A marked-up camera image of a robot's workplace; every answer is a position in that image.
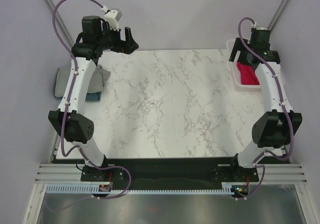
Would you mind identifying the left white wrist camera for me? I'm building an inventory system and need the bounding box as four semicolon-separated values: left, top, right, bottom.
101;6;122;32

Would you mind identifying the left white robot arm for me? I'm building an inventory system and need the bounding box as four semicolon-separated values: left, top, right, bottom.
48;16;139;180

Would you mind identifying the pink t shirt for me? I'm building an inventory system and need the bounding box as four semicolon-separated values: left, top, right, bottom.
236;61;259;86

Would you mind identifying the blue folded t shirt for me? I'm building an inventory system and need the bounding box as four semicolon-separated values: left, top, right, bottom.
85;92;102;102

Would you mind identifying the aluminium frame rail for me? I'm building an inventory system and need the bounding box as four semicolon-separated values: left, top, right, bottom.
35;164;307;184

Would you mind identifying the white plastic basket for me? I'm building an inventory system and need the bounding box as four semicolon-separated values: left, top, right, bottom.
226;39;261;92

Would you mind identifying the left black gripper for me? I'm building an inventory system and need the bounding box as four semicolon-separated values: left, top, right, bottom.
96;24;138;55

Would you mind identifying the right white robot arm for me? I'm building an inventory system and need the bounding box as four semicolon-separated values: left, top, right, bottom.
229;27;303;181

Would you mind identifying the white slotted cable duct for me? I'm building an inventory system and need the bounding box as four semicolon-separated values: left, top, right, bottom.
45;182;251;194

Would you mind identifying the left aluminium corner post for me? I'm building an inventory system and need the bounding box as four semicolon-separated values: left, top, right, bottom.
43;0;74;47

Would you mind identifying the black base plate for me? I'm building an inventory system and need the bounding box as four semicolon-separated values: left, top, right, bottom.
81;157;259;191

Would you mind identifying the aluminium corner post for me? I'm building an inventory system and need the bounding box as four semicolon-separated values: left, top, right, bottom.
43;0;74;47
268;0;290;31

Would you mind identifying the grey folded t shirt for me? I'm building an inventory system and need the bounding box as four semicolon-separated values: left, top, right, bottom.
54;65;111;99

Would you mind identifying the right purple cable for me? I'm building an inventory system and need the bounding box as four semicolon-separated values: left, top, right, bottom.
233;17;296;201

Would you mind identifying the right aluminium corner post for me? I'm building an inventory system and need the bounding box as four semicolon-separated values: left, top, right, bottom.
268;0;290;31

